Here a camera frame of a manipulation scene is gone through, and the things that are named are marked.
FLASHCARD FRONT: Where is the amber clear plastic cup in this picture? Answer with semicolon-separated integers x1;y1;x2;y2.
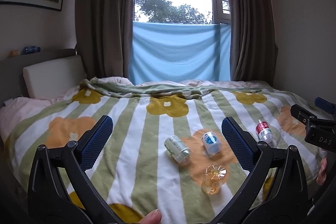
201;164;227;195

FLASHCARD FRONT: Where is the red label clear cup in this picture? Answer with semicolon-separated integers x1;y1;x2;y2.
256;120;273;144

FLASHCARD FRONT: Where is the person's right hand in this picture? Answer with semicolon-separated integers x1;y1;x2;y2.
316;156;327;185

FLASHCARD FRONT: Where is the person's left hand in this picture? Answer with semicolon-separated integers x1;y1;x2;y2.
138;209;162;224

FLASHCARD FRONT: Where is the right brown curtain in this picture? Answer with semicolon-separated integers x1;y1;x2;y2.
229;0;278;85

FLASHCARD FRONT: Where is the brown curtain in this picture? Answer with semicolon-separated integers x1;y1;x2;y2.
75;0;134;78
229;0;278;85

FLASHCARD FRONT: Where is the white headboard cushion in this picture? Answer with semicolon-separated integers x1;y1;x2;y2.
23;56;87;99

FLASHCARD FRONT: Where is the floral striped blanket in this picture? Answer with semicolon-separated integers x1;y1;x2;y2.
3;78;326;223

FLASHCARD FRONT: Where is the grey bed headboard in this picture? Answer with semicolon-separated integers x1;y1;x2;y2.
1;49;76;107

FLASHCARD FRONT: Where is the blue toy car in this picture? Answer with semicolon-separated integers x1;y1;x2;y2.
21;46;41;55

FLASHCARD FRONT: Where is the small orange toy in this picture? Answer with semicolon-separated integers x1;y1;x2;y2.
7;50;21;58

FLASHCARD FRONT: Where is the light blue hanging cloth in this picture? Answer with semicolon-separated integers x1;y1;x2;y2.
129;22;231;84

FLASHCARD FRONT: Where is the left brown curtain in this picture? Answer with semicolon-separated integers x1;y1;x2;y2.
75;0;134;78

